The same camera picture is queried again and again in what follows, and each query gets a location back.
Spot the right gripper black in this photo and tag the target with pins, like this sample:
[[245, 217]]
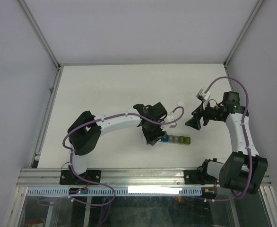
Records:
[[194, 122]]

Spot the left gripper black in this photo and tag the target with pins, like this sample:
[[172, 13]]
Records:
[[159, 135]]

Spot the weekly pill organizer strip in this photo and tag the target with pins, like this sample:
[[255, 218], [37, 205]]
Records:
[[184, 140]]

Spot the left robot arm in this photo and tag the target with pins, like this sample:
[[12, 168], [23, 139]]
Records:
[[86, 130]]

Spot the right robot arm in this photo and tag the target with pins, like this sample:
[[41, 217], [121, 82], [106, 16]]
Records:
[[244, 170]]

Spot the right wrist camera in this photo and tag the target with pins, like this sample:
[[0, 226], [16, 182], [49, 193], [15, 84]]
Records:
[[203, 95]]

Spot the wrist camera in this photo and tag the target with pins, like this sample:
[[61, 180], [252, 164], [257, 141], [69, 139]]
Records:
[[203, 95], [169, 120]]

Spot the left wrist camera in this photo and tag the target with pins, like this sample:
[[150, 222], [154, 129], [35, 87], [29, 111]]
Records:
[[169, 120]]

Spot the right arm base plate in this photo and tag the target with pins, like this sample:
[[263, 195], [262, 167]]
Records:
[[196, 176]]

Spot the right aluminium frame post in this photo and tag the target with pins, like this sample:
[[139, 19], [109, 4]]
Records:
[[252, 15]]

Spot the aluminium frame post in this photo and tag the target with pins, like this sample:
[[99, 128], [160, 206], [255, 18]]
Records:
[[36, 29], [252, 15]]

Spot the white slotted cable duct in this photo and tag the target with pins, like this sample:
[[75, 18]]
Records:
[[118, 191]]

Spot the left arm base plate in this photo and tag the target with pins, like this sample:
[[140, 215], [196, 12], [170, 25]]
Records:
[[68, 178]]

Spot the aluminium mounting rail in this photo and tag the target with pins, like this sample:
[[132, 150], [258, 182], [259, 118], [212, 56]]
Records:
[[114, 177]]

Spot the left aluminium frame post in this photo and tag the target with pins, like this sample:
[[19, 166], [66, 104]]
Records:
[[36, 29]]

